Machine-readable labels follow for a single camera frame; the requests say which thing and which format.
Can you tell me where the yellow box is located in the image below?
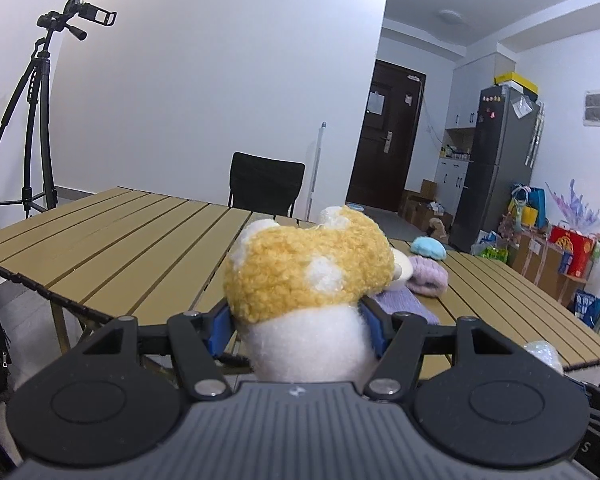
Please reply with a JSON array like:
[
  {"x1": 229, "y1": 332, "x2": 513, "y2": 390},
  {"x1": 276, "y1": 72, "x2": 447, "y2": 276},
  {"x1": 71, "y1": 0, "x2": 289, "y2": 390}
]
[{"x1": 495, "y1": 72, "x2": 539, "y2": 96}]

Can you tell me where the black phone clamp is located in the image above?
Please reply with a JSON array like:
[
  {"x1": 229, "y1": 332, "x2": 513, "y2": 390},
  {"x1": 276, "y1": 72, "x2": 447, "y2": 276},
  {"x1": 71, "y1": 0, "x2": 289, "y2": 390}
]
[{"x1": 72, "y1": 0, "x2": 117, "y2": 27}]

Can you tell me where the white base cabinet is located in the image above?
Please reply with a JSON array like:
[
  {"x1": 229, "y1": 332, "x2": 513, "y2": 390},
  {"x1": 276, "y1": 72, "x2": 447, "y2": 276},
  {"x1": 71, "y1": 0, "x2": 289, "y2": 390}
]
[{"x1": 432, "y1": 157, "x2": 468, "y2": 216}]

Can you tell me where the black chair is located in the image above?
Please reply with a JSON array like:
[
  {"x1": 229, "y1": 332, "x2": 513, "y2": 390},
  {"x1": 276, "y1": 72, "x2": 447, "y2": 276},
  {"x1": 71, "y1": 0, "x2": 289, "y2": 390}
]
[{"x1": 228, "y1": 152, "x2": 306, "y2": 218}]

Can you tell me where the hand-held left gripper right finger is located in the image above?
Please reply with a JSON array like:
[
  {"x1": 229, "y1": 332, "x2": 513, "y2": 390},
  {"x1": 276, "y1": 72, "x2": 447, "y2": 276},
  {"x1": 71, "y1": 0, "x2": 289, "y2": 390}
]
[{"x1": 361, "y1": 302, "x2": 524, "y2": 402}]

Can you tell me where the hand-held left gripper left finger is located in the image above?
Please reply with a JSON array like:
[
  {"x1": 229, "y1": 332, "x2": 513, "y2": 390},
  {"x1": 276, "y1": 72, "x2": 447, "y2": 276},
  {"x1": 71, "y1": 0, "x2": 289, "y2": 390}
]
[{"x1": 80, "y1": 305, "x2": 233, "y2": 401}]

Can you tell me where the clear plastic bag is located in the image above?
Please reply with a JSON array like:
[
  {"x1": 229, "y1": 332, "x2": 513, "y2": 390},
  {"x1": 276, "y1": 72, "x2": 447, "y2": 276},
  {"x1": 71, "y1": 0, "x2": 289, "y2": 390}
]
[{"x1": 522, "y1": 340, "x2": 564, "y2": 373}]

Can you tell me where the white electrical panel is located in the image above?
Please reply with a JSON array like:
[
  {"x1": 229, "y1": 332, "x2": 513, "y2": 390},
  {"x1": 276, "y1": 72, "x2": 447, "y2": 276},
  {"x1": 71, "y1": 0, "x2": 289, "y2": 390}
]
[{"x1": 582, "y1": 90, "x2": 600, "y2": 128}]

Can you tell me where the purple coral wall decoration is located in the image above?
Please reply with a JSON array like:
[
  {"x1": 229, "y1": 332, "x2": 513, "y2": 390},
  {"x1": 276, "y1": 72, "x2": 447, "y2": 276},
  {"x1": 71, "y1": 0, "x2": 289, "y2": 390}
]
[{"x1": 545, "y1": 179, "x2": 600, "y2": 233}]

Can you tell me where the grey refrigerator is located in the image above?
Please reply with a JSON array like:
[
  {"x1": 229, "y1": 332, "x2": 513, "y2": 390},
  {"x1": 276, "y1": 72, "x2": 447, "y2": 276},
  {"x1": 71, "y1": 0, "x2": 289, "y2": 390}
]
[{"x1": 450, "y1": 85, "x2": 543, "y2": 253}]

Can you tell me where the dark brown door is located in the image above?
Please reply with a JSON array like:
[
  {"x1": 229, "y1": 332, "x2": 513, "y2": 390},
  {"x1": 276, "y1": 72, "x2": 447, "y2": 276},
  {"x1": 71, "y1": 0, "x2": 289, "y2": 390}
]
[{"x1": 346, "y1": 59, "x2": 427, "y2": 213}]

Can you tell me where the blue printed bag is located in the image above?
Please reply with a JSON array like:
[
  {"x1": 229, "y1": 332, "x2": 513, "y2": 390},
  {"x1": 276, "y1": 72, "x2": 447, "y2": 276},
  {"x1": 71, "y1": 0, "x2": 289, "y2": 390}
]
[{"x1": 575, "y1": 290, "x2": 600, "y2": 328}]

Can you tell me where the black tripod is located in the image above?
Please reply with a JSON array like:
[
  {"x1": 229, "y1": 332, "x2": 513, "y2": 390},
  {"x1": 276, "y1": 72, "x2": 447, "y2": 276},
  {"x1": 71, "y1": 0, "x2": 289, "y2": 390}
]
[{"x1": 0, "y1": 10, "x2": 88, "y2": 221}]

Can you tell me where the cream plush toy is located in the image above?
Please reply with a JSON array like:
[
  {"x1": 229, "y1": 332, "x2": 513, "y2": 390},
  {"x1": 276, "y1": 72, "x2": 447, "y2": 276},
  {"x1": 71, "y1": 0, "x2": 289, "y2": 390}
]
[{"x1": 390, "y1": 247, "x2": 414, "y2": 281}]

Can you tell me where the small brown plush dog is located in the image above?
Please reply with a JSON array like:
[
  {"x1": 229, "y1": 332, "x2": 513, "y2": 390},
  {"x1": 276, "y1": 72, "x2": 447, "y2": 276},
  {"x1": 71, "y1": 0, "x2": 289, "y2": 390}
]
[{"x1": 427, "y1": 217, "x2": 451, "y2": 241}]

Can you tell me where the light blue plush toy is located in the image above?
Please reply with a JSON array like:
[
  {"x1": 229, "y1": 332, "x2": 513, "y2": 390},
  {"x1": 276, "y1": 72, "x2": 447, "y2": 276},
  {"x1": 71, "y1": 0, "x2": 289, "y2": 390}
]
[{"x1": 411, "y1": 236, "x2": 448, "y2": 261}]

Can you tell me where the yellow and white plush toy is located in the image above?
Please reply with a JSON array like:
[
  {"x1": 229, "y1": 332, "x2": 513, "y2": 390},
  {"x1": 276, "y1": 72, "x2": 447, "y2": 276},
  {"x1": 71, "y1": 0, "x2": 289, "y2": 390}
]
[{"x1": 222, "y1": 205, "x2": 397, "y2": 383}]

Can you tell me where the large cardboard box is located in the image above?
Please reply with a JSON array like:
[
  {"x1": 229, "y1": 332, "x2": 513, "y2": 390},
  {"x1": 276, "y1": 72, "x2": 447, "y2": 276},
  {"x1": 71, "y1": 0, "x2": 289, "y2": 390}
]
[{"x1": 510, "y1": 230, "x2": 588, "y2": 306}]

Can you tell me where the small cardboard box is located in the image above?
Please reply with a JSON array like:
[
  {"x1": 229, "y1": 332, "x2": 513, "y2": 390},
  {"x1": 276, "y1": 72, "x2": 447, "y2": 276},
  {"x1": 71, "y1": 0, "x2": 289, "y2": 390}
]
[{"x1": 400, "y1": 180, "x2": 453, "y2": 228}]

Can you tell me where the purple cloth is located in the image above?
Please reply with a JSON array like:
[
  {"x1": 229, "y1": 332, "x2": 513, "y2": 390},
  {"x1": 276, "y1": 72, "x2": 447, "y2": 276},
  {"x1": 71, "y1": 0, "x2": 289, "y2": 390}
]
[{"x1": 370, "y1": 287, "x2": 440, "y2": 326}]

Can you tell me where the blue gift bag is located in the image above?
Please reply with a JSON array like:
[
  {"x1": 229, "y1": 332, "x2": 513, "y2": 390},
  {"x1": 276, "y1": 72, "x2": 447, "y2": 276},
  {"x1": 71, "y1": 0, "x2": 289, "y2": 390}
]
[{"x1": 512, "y1": 185, "x2": 548, "y2": 228}]

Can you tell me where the green plastic bag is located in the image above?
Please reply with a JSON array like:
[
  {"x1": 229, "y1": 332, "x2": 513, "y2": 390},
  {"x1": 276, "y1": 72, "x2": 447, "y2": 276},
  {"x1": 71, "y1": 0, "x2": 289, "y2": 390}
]
[{"x1": 472, "y1": 230, "x2": 511, "y2": 262}]

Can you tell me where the white wall cabinet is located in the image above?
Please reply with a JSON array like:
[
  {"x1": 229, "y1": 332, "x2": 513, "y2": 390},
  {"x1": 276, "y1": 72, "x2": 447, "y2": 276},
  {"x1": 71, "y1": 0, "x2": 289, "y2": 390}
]
[{"x1": 447, "y1": 55, "x2": 518, "y2": 131}]

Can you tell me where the olive folding table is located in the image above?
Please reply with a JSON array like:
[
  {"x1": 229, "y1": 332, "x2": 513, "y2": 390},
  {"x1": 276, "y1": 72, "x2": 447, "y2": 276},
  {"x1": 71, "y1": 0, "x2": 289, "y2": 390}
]
[{"x1": 0, "y1": 187, "x2": 600, "y2": 391}]

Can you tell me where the red gift bag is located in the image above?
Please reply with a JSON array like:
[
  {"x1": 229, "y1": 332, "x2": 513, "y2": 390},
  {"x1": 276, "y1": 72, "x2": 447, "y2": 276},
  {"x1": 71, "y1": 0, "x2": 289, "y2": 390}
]
[{"x1": 550, "y1": 225, "x2": 597, "y2": 277}]

